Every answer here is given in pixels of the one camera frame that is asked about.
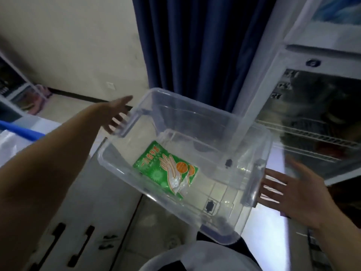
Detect person's left hand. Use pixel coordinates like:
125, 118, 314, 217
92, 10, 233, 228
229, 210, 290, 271
97, 95, 133, 134

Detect person's right hand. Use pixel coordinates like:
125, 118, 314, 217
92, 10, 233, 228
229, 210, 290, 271
258, 158, 338, 230

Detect green glove packet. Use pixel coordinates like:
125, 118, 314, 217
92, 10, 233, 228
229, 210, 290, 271
132, 140, 199, 201

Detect clear plastic storage bin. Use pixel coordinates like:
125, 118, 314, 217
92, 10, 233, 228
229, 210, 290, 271
97, 87, 273, 246

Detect blue plastic tray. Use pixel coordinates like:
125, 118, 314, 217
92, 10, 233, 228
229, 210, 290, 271
0, 120, 46, 142

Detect person's right forearm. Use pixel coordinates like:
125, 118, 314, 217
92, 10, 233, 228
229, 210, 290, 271
310, 206, 361, 271

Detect person's left forearm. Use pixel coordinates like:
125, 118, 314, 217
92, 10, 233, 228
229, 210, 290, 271
0, 103, 113, 271

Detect person's black trousers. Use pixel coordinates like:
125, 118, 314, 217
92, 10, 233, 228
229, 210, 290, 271
196, 231, 256, 260

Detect person's white shirt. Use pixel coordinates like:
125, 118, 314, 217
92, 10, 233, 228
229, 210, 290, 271
138, 241, 263, 271

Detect person's white perforated shoe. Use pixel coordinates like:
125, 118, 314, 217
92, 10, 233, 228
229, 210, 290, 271
164, 235, 182, 251

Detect pink printed bag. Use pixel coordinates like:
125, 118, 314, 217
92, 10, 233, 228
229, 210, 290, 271
27, 84, 53, 115

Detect glass door fridge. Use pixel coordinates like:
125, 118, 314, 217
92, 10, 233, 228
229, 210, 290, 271
233, 0, 361, 186

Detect white drawer unit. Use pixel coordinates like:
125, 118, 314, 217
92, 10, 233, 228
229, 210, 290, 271
21, 138, 143, 271

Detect white metal rack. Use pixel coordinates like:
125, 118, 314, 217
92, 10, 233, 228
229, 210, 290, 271
0, 50, 48, 116

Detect dark blue curtain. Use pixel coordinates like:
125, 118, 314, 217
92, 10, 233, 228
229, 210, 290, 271
132, 0, 279, 114

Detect black hooked door handle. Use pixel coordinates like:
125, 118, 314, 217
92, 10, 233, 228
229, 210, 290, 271
98, 235, 119, 250

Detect black drawer handle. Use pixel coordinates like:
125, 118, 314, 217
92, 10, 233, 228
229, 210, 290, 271
67, 225, 95, 268
29, 222, 66, 271

